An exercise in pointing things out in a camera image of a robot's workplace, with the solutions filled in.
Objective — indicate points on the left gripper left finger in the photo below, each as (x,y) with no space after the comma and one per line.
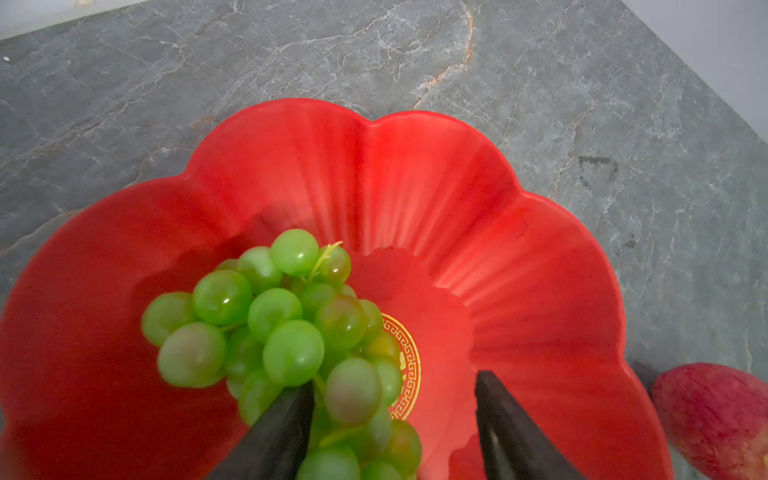
(276,445)

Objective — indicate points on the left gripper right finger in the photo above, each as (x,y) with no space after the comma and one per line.
(513,445)

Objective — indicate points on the green fake grape bunch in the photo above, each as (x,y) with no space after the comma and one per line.
(284,315)

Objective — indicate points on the red fake apple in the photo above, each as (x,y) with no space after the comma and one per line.
(716,418)

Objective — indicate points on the red flower-shaped fruit bowl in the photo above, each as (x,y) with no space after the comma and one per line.
(481,274)

